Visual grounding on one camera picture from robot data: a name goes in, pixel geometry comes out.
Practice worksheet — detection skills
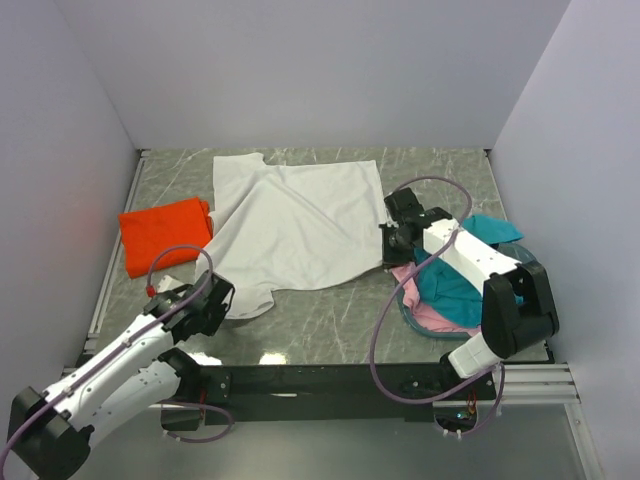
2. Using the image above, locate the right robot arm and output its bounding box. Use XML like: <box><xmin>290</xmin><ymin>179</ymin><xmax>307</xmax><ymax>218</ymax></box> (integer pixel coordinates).
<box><xmin>382</xmin><ymin>187</ymin><xmax>559</xmax><ymax>399</ymax></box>

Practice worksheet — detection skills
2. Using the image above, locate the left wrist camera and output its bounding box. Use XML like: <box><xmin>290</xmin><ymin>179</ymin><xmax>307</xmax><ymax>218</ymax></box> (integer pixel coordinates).
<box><xmin>146</xmin><ymin>275</ymin><xmax>184</xmax><ymax>298</ymax></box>

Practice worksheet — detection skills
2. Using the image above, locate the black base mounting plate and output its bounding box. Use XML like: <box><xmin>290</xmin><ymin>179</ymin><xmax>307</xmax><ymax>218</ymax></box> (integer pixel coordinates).
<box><xmin>160</xmin><ymin>363</ymin><xmax>496</xmax><ymax>432</ymax></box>

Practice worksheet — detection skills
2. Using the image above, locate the pink t shirt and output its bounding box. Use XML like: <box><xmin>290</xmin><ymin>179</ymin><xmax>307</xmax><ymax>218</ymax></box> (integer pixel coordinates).
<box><xmin>389</xmin><ymin>263</ymin><xmax>482</xmax><ymax>335</ymax></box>

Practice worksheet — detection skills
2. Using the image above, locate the aluminium extrusion rail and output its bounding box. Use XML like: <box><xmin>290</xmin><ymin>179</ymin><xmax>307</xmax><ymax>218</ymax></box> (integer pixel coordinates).
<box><xmin>116</xmin><ymin>361</ymin><xmax>578</xmax><ymax>405</ymax></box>

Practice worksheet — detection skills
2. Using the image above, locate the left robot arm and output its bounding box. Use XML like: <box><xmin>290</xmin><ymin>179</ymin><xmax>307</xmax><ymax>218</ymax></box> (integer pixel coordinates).
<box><xmin>1</xmin><ymin>272</ymin><xmax>235</xmax><ymax>479</ymax></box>

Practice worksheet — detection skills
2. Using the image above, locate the teal plastic basket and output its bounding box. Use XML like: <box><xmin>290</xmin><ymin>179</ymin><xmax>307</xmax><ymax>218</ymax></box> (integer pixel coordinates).
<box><xmin>394</xmin><ymin>241</ymin><xmax>539</xmax><ymax>344</ymax></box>

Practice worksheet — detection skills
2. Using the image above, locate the white t shirt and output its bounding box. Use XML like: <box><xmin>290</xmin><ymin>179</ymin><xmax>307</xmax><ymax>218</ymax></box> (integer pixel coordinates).
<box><xmin>196</xmin><ymin>153</ymin><xmax>387</xmax><ymax>320</ymax></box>

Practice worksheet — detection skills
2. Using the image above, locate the teal t shirt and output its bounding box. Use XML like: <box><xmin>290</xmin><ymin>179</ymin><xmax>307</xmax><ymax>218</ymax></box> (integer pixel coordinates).
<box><xmin>413</xmin><ymin>214</ymin><xmax>524</xmax><ymax>336</ymax></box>

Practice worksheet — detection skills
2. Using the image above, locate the folded orange t shirt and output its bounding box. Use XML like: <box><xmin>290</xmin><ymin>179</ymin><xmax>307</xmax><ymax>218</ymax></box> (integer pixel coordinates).
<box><xmin>118</xmin><ymin>197</ymin><xmax>213</xmax><ymax>278</ymax></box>

